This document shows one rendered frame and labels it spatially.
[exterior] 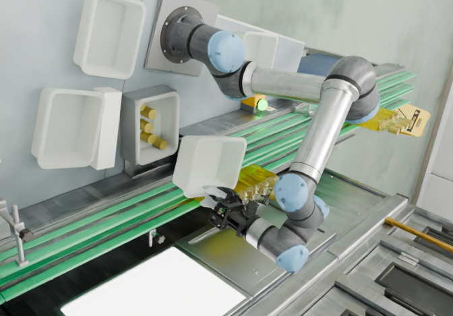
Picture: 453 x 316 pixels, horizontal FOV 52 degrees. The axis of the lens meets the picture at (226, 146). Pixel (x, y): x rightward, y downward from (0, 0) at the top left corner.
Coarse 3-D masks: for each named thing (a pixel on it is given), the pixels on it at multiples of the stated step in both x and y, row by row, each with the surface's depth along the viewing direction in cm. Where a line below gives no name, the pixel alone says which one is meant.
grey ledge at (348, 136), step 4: (352, 132) 254; (344, 136) 248; (348, 136) 252; (352, 136) 252; (336, 140) 242; (340, 140) 246; (344, 140) 246; (336, 144) 240; (292, 160) 214; (284, 164) 210; (288, 164) 212; (276, 168) 205; (280, 168) 208; (284, 168) 211; (276, 172) 207
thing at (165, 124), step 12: (156, 96) 143; (168, 96) 146; (156, 108) 154; (168, 108) 154; (156, 120) 156; (168, 120) 155; (156, 132) 158; (168, 132) 157; (144, 144) 155; (168, 144) 159; (144, 156) 151; (156, 156) 152
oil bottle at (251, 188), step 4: (240, 180) 162; (244, 180) 162; (240, 184) 159; (244, 184) 159; (248, 184) 159; (252, 184) 160; (244, 188) 157; (248, 188) 157; (252, 188) 157; (256, 188) 158; (248, 192) 156; (252, 192) 156; (256, 192) 157; (252, 196) 157; (252, 200) 158
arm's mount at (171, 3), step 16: (160, 0) 141; (176, 0) 144; (192, 0) 149; (160, 16) 142; (208, 16) 157; (160, 32) 145; (160, 48) 147; (144, 64) 146; (160, 64) 150; (176, 64) 155; (192, 64) 160
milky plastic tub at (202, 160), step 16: (192, 144) 123; (208, 144) 136; (224, 144) 141; (240, 144) 138; (192, 160) 122; (208, 160) 138; (224, 160) 142; (240, 160) 138; (176, 176) 128; (192, 176) 135; (208, 176) 141; (224, 176) 142; (192, 192) 128
